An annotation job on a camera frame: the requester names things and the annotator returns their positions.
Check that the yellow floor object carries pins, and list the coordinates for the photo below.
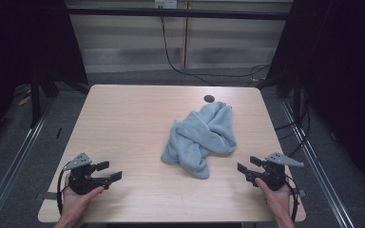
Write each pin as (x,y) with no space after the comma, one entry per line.
(24,100)

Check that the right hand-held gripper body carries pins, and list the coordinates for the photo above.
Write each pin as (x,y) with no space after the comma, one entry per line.
(274,174)

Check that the person's left hand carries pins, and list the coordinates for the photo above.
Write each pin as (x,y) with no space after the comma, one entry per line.
(76,202)

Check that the dark round table grommet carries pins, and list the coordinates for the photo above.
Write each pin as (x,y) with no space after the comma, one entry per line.
(209,98)

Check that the person's right hand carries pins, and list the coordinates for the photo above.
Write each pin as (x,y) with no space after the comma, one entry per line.
(277,199)

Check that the dark curtain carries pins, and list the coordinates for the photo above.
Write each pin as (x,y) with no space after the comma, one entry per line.
(342,79)
(19,47)

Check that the white wall socket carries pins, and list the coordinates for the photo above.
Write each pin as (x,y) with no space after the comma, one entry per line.
(165,3)

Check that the black horizontal frame bar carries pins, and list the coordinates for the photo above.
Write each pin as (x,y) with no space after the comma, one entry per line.
(171,13)

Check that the black stand post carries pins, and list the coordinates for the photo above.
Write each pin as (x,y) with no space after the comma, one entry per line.
(35,98)

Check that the light blue terry towel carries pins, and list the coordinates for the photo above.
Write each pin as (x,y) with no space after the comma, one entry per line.
(199,139)

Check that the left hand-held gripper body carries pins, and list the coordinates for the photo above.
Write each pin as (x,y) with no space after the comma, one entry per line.
(82,180)

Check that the metal floor rail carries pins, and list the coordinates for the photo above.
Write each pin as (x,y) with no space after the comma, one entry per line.
(316,171)
(12,167)

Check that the grey tape strip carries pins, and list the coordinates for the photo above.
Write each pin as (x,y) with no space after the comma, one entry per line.
(301,193)
(47,196)

